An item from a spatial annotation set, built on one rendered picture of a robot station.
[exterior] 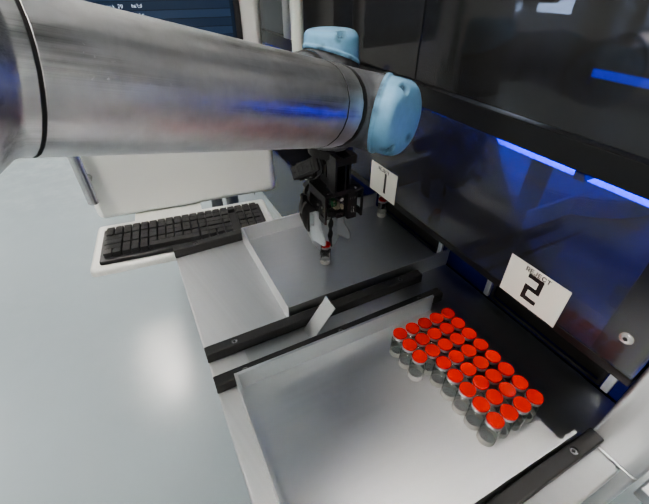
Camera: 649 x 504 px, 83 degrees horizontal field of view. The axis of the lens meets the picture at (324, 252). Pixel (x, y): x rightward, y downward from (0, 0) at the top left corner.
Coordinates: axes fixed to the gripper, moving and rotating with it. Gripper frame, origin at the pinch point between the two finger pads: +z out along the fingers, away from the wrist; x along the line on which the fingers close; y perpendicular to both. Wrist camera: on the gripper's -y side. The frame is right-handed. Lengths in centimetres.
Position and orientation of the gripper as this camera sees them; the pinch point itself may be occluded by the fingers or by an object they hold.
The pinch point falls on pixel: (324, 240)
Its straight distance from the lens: 71.3
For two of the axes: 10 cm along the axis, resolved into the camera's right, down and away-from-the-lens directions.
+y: 4.6, 5.4, -7.1
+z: 0.0, 7.9, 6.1
